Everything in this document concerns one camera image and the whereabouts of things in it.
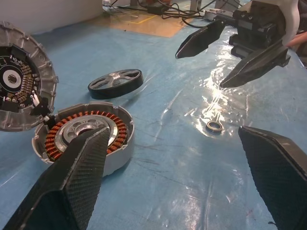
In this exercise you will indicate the black spoked rotor wheel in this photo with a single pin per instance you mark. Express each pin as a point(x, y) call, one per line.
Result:
point(115, 92)

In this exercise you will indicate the blue table mat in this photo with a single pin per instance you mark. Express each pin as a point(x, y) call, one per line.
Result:
point(168, 167)

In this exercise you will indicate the silver stator housing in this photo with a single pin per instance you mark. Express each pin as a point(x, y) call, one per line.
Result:
point(120, 153)

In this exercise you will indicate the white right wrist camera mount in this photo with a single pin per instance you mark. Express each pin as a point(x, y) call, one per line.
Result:
point(291, 19)

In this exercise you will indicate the grey metal stand leg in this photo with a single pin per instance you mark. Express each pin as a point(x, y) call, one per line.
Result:
point(196, 4)

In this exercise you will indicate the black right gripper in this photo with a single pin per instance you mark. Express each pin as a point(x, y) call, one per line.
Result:
point(259, 26)

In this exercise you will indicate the round silver metal flange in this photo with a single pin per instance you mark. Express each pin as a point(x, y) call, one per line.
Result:
point(45, 62)

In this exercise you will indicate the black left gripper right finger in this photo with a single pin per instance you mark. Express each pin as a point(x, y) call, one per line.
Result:
point(280, 177)

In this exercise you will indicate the black power adapter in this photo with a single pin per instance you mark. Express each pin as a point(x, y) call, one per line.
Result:
point(157, 9)

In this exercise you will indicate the brown board with yellow tape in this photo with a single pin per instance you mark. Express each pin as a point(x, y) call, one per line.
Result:
point(148, 26)

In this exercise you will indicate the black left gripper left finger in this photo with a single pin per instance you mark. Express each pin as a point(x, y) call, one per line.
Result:
point(72, 182)

